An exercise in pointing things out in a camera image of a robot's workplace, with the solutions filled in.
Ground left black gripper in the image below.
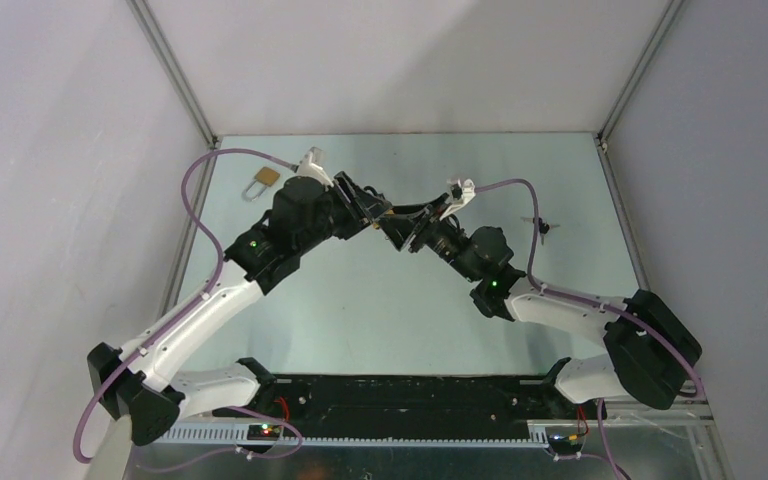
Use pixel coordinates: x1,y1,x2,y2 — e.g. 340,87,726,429
295,172,393,255

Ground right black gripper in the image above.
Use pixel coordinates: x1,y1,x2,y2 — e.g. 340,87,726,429
378,193,480,283

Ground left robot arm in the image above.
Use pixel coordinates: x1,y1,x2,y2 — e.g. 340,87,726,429
87,173,392,446

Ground black headed key bunch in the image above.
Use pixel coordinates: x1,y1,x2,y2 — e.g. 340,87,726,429
521,216,561,245

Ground brass padlock long shackle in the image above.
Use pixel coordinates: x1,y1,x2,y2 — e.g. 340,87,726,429
241,167,281,202

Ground left controller board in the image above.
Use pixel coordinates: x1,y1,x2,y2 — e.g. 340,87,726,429
247,423,283,441

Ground controller board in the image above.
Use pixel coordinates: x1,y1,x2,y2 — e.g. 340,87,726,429
547,434,583,461
247,423,283,441

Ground right controller board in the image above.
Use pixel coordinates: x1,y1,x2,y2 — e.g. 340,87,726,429
547,434,583,461

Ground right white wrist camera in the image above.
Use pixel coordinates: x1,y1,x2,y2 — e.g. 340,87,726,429
440,179,476,220

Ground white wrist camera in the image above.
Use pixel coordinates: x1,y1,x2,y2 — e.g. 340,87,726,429
440,179,476,220
295,147,334,188

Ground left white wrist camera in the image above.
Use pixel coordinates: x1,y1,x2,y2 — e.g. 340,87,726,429
295,147,334,188

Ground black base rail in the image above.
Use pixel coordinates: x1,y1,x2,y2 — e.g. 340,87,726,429
246,374,597,443

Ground left aluminium frame post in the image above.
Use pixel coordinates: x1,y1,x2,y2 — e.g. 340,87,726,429
126,0,219,149

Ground aluminium frame post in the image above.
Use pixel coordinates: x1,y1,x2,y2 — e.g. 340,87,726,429
126,0,219,149
596,0,686,151

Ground right aluminium frame post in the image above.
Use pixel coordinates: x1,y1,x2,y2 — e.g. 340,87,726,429
596,0,686,151

